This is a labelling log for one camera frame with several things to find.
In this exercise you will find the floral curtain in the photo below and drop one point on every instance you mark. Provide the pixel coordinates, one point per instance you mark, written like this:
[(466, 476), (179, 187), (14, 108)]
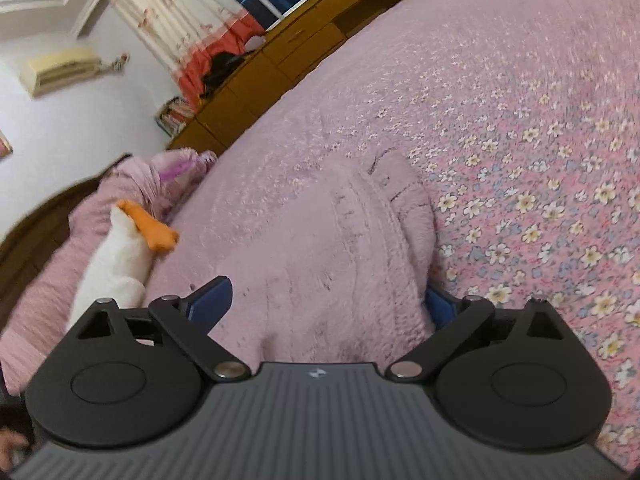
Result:
[(175, 10)]

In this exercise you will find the wooden cabinet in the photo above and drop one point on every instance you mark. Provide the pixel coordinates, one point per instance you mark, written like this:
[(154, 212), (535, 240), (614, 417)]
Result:
[(250, 85)]

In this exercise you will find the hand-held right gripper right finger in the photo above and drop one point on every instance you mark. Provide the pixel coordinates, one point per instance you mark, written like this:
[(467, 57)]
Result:
[(440, 310)]

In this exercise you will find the person's left hand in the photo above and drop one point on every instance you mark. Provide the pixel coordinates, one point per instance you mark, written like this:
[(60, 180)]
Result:
[(11, 442)]

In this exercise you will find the pink quilt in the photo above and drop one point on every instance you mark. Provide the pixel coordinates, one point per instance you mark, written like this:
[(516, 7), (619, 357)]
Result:
[(45, 285)]

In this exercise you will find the dark wooden headboard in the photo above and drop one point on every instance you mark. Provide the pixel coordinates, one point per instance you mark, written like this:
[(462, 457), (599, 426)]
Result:
[(30, 220)]

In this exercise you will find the white plush goose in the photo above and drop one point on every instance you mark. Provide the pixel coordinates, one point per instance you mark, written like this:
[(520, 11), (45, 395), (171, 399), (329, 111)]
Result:
[(115, 265)]

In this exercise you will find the row of books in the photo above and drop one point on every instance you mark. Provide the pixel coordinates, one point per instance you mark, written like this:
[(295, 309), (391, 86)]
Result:
[(175, 115)]

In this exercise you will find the wall air conditioner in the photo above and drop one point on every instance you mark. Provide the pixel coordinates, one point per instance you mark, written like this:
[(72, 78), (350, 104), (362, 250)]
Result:
[(55, 67)]

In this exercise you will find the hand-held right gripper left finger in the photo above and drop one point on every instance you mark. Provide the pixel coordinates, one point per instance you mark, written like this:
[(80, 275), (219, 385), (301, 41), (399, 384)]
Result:
[(210, 302)]

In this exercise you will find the purple cloth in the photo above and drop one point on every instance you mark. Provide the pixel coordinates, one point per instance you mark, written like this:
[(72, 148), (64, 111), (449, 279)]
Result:
[(180, 169)]

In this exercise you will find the pink floral bed sheet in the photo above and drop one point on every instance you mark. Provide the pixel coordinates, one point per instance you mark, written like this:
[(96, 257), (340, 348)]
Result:
[(500, 85)]

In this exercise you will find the dark bag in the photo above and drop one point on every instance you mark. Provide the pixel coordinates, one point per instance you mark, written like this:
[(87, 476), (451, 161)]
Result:
[(222, 67)]

